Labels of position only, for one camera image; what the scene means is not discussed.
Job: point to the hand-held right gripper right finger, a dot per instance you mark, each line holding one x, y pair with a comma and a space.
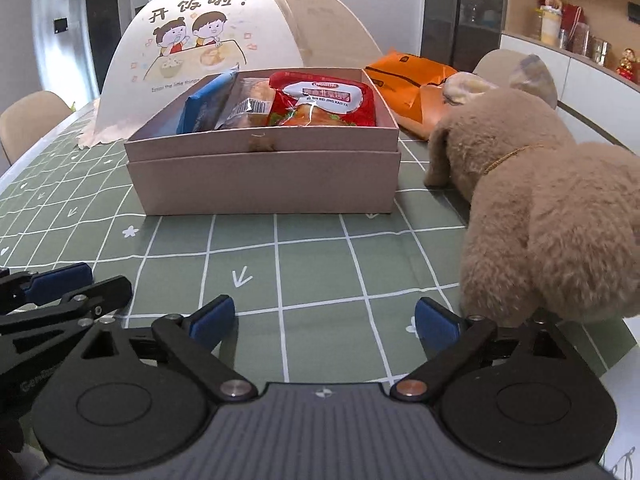
436, 324

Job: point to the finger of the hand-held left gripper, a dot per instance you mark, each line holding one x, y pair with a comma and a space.
107, 292
60, 279

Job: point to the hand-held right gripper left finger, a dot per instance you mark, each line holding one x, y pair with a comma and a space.
212, 321

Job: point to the pink cardboard box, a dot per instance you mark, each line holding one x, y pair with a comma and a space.
265, 180

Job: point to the blue snack packet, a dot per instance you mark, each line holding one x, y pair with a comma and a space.
200, 105

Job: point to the round bread packet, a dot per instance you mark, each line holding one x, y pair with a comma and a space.
250, 105

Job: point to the large red snack packet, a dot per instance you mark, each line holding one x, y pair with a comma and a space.
325, 110

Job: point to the green checked tablecloth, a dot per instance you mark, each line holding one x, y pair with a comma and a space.
320, 280

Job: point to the beige chair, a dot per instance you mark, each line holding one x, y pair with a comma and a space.
30, 125
500, 67

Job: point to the brown plush dog toy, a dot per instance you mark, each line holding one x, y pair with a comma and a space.
550, 210

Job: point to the printed mesh food cover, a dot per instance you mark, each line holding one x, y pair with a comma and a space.
150, 85

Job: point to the orange plastic bag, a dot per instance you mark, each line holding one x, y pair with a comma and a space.
400, 90

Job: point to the dark door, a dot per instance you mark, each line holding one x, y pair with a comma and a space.
102, 25

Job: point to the white low cabinet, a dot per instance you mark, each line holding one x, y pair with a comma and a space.
600, 95

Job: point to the dark glass cabinet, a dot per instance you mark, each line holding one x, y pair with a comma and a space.
460, 10

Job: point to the small glass jar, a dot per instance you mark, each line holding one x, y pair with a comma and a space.
600, 51

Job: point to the clear jar with brown contents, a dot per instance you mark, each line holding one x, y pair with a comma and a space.
580, 39

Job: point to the yellow and white jar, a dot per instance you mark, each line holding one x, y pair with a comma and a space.
549, 25

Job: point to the red and gold figurine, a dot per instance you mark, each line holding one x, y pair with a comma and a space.
627, 65

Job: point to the red gift bag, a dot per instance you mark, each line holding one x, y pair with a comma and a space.
574, 16

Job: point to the black wall switch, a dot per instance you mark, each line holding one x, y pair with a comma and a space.
60, 25

